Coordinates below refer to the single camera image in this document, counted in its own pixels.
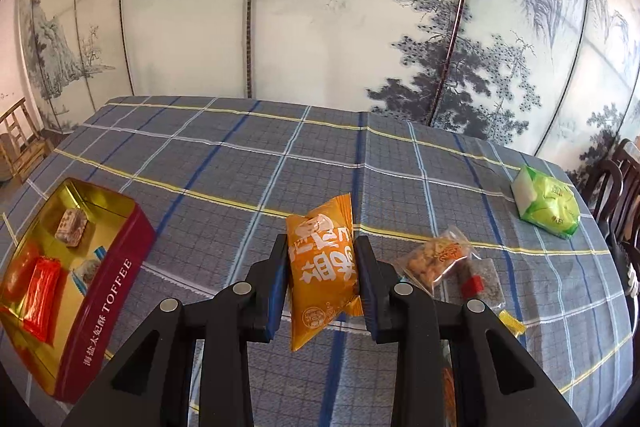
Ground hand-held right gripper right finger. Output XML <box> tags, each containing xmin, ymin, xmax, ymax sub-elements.
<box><xmin>354</xmin><ymin>234</ymin><xmax>583</xmax><ymax>427</ymax></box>

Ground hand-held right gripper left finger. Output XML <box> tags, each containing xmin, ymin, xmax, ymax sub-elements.
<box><xmin>60</xmin><ymin>234</ymin><xmax>290</xmax><ymax>427</ymax></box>

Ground orange snack packet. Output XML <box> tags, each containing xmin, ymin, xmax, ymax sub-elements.
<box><xmin>285</xmin><ymin>193</ymin><xmax>363</xmax><ymax>353</ymax></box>

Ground clear packet peanut snack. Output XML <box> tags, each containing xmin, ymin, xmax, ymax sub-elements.
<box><xmin>395</xmin><ymin>227</ymin><xmax>473</xmax><ymax>293</ymax></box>

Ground clear packet dark snack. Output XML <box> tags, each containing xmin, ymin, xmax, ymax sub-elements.
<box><xmin>457</xmin><ymin>257</ymin><xmax>506</xmax><ymax>310</ymax></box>

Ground red tin box gold inside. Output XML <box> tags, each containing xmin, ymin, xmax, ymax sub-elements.
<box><xmin>0</xmin><ymin>177</ymin><xmax>157</xmax><ymax>404</ymax></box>

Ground blue candy packet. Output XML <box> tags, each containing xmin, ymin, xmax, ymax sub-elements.
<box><xmin>71</xmin><ymin>246</ymin><xmax>108</xmax><ymax>295</ymax></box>

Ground clear packet brown cake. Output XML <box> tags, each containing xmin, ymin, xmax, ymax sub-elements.
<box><xmin>54</xmin><ymin>207</ymin><xmax>90</xmax><ymax>248</ymax></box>

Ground red snack packet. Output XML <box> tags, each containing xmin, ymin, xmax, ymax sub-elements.
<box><xmin>22</xmin><ymin>256</ymin><xmax>63</xmax><ymax>344</ymax></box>

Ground grey plaid tablecloth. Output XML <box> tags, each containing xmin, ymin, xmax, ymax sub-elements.
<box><xmin>0</xmin><ymin>96</ymin><xmax>633</xmax><ymax>427</ymax></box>

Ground small yellow wrapper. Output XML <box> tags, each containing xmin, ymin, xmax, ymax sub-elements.
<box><xmin>499</xmin><ymin>308</ymin><xmax>528</xmax><ymax>337</ymax></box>

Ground green snack bag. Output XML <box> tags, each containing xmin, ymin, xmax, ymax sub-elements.
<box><xmin>511</xmin><ymin>164</ymin><xmax>582</xmax><ymax>240</ymax></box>

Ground ink landscape folding screen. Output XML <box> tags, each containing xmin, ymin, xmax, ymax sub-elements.
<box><xmin>20</xmin><ymin>0</ymin><xmax>640</xmax><ymax>188</ymax></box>

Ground small white cloth piece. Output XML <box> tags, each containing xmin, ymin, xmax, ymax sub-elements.
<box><xmin>620</xmin><ymin>242</ymin><xmax>640</xmax><ymax>298</ymax></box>

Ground light wooden chair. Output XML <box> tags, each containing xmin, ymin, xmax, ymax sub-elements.
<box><xmin>0</xmin><ymin>97</ymin><xmax>53</xmax><ymax>185</ymax></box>

